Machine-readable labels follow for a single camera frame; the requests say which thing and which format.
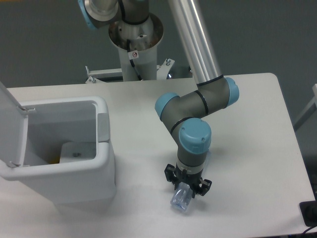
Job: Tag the yellow trash inside can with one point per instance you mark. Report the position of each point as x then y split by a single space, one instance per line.
55 160

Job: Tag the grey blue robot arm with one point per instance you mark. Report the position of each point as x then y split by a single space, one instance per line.
181 115

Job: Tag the black device at table corner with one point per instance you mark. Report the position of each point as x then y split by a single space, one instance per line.
309 212

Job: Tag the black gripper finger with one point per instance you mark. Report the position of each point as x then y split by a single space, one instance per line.
170 175
201 187

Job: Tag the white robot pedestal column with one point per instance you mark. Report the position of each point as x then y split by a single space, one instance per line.
137 47

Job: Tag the white frame at right edge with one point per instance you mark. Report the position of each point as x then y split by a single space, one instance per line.
307 111

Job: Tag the clear plastic water bottle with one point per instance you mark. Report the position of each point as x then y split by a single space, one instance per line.
183 194

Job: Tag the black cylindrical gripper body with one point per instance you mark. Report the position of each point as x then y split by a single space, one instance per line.
187 174

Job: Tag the white plastic trash can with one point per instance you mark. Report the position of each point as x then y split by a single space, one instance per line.
60 148

